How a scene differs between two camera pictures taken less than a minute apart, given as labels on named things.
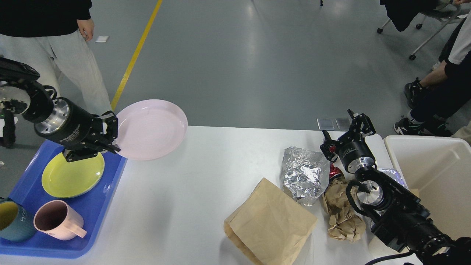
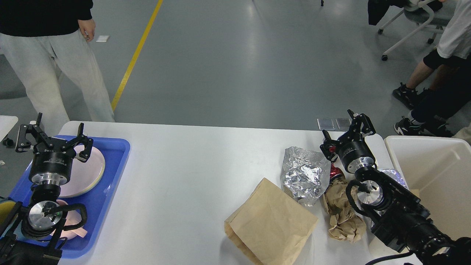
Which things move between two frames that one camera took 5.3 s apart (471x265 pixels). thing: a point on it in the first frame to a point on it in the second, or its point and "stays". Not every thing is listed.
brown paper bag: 272,227 stays
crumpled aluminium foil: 305,174 stays
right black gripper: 354,154 stays
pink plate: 150,129 to 85,176
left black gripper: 61,120 to 51,165
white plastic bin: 437,169 stays
